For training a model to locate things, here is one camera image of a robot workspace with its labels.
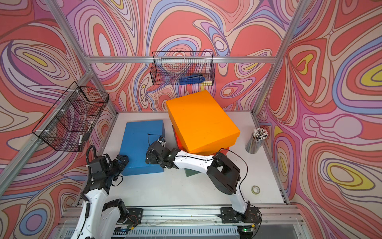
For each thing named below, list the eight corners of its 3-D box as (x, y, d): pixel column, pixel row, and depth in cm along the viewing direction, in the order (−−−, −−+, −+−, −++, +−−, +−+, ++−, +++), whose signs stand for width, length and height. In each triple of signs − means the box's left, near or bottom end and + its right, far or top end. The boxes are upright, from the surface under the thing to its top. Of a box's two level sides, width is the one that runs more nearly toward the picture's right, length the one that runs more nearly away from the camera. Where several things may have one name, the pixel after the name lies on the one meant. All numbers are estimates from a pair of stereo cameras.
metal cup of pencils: (246, 153, 97) (255, 137, 84) (244, 144, 102) (252, 127, 88) (259, 153, 97) (270, 137, 84) (255, 144, 102) (265, 127, 88)
